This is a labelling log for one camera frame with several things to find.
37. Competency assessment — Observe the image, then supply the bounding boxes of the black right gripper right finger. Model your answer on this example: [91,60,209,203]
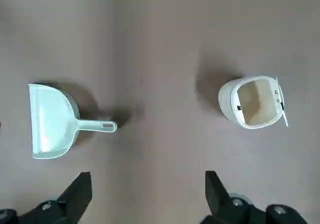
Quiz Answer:
[202,170,308,224]

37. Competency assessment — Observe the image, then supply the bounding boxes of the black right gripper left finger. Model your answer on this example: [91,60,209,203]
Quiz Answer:
[0,171,93,224]

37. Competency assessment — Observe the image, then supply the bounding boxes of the pale green plastic dustpan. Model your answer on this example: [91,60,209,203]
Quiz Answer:
[27,83,118,160]

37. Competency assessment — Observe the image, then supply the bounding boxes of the small white lidded bin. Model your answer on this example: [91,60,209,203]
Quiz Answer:
[217,75,290,130]

